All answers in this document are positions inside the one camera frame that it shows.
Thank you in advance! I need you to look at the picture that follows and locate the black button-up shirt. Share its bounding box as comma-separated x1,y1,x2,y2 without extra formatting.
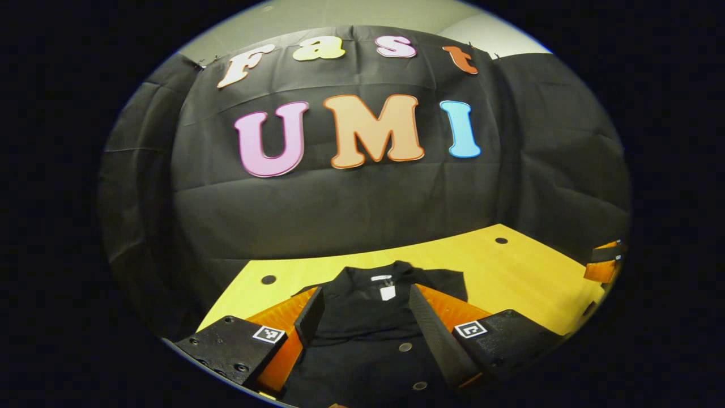
278,261,470,408

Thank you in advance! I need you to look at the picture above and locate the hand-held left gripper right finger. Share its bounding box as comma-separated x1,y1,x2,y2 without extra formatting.
408,283,567,392

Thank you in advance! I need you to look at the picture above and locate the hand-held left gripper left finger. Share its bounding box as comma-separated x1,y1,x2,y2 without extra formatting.
173,286,326,397

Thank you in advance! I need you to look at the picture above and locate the black backdrop cloth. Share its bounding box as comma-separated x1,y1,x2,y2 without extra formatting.
97,25,632,341

